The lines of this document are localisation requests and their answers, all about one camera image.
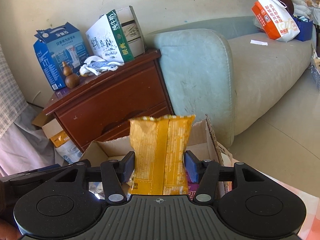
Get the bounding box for small open cardboard box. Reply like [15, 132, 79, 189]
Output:
[31, 112, 70, 148]

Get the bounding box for dark red wooden cabinet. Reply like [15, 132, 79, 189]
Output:
[43, 49, 174, 152]

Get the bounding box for light green sofa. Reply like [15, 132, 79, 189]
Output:
[145, 16, 314, 147]

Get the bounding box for white plastic sack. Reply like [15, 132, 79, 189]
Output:
[56, 140, 82, 164]

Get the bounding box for cardboard milk box tray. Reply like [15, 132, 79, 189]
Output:
[81, 115, 233, 198]

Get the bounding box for grey carton behind milk box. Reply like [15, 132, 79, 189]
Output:
[116, 5, 146, 57]

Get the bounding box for yellow orange snack bag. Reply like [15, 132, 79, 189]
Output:
[129, 115, 195, 195]

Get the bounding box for wooden gourd ornament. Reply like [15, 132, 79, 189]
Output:
[62, 61, 80, 89]

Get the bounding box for purple noodle snack bag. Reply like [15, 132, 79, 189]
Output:
[187, 174, 199, 200]

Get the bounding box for white green milk carton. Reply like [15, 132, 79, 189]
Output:
[86, 10, 135, 63]

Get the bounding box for white work gloves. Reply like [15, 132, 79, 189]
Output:
[79, 56, 124, 76]

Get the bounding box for pink checkered tablecloth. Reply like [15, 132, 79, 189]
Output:
[218, 153, 319, 239]

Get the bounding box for orange white paper bag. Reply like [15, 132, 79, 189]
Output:
[252, 0, 300, 42]

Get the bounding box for blue carton box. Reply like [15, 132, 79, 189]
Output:
[33, 22, 89, 91]

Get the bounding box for checkered pink cloth cover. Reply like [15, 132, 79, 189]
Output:
[0, 52, 63, 177]

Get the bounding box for person left hand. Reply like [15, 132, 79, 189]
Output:
[0, 220, 21, 240]

